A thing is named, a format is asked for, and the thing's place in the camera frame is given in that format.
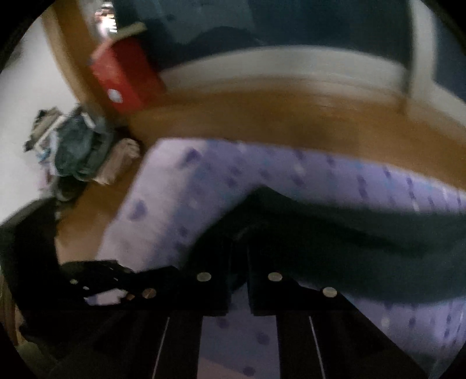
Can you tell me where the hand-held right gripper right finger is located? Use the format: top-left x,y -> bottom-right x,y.
248,238 -> 428,379

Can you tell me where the purple dotted bed sheet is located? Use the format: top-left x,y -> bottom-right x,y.
84,138 -> 466,379

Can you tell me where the dark teal garment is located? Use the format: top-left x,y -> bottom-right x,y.
197,186 -> 466,305

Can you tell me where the wooden window surround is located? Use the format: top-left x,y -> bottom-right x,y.
42,7 -> 466,263

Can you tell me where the grey folded cloth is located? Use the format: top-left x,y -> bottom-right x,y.
53,175 -> 88,203

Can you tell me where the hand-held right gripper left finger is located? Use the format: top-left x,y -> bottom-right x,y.
47,237 -> 234,379

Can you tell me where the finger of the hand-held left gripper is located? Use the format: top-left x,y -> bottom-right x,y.
60,259 -> 179,305

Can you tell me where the pile of framed pictures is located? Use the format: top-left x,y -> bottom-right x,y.
24,106 -> 62,161

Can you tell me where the pink folded cloth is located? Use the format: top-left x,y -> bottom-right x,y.
93,138 -> 142,186

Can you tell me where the window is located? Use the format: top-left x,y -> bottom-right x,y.
109,0 -> 466,95

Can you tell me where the red box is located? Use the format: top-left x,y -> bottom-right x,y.
87,36 -> 166,114

